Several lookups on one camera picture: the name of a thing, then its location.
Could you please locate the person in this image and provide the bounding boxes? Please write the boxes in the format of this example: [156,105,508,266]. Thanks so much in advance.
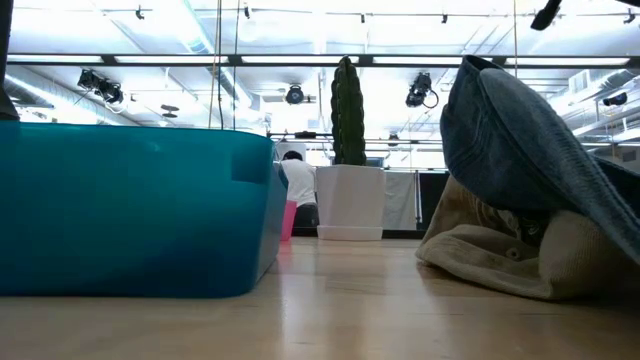
[278,149,320,230]

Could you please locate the black round ceiling spotlight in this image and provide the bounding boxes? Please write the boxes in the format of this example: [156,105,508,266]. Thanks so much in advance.
[284,83,306,106]

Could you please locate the green cactus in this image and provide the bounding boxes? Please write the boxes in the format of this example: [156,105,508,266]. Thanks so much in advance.
[329,55,368,167]

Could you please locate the black overhead frame beam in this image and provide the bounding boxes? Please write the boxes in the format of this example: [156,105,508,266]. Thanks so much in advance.
[7,52,640,70]

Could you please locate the small black ceiling camera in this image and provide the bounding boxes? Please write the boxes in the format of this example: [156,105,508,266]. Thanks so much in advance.
[601,91,629,108]

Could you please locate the grey cloth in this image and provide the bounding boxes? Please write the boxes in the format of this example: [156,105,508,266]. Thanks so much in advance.
[383,171,418,231]

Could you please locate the blue plastic bin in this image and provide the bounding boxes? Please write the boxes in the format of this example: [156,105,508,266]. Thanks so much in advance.
[0,121,290,300]

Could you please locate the black ceiling camera with cable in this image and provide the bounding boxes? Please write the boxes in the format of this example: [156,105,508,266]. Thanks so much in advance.
[404,71,440,110]

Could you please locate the black partition panel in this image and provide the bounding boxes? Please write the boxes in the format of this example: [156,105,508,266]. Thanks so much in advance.
[418,171,450,232]

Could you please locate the red plastic bin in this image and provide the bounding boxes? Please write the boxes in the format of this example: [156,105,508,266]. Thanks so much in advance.
[279,199,299,243]

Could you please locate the hanging black cable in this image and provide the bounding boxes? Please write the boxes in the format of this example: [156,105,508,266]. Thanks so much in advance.
[231,0,242,134]
[511,0,519,81]
[206,0,225,132]

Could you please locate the blue denim baseball cap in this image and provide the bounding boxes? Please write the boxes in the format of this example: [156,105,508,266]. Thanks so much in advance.
[439,54,640,266]

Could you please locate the white plant pot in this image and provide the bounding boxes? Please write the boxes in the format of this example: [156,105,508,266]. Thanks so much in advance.
[315,164,388,242]

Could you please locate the beige baseball cap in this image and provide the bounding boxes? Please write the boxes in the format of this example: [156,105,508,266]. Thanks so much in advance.
[414,174,640,302]

